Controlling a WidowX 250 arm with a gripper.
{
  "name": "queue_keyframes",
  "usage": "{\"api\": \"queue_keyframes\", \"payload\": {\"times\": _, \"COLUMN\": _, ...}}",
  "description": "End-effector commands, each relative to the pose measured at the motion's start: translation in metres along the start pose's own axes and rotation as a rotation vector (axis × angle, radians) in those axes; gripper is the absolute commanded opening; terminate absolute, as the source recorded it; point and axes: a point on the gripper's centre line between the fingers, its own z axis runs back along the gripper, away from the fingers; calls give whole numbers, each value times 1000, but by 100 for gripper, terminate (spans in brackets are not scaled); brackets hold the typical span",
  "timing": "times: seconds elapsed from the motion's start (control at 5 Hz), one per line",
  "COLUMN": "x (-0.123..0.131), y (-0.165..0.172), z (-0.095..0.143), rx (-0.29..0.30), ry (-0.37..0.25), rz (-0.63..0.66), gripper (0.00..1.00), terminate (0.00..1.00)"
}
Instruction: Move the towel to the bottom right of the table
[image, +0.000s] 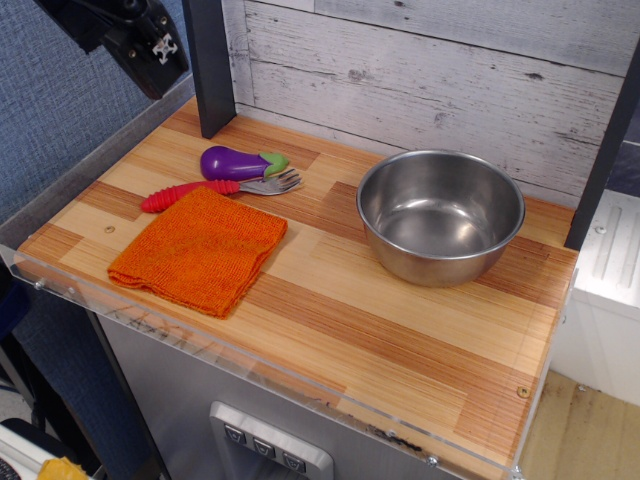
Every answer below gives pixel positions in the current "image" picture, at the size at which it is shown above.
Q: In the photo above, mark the silver button control panel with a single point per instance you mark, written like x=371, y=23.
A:
x=250, y=448

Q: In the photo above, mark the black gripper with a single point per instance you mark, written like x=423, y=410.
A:
x=139, y=34

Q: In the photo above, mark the white side cabinet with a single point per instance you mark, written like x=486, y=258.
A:
x=597, y=343

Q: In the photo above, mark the orange knitted towel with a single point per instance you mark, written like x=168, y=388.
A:
x=204, y=252

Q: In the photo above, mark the yellow object bottom left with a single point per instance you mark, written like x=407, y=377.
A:
x=61, y=469

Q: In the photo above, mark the dark right frame post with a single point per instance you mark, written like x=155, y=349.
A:
x=614, y=135

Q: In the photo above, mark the clear acrylic table guard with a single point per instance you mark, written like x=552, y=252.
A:
x=167, y=376

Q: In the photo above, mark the purple toy eggplant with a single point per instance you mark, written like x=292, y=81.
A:
x=224, y=163

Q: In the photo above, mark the dark frame post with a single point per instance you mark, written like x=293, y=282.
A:
x=206, y=34
x=614, y=135

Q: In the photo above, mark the dark left frame post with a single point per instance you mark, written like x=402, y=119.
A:
x=206, y=34

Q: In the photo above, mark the stainless steel bowl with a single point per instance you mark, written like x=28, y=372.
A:
x=439, y=218

